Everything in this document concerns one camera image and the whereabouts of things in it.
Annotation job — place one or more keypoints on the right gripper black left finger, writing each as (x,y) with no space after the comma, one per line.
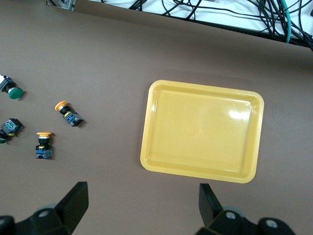
(73,208)

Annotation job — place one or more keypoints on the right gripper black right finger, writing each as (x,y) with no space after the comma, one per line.
(210,210)

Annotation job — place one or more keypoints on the green mushroom push button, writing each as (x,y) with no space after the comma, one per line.
(15,93)
(11,126)

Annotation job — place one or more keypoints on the aluminium frame bracket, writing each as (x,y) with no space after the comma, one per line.
(63,3)

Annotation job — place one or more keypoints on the yellow mushroom push button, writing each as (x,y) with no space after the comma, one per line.
(43,149)
(72,118)

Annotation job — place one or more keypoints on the yellow plastic tray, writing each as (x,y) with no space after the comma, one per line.
(200,132)

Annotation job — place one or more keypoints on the brown table cover sheet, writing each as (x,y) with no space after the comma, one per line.
(97,61)

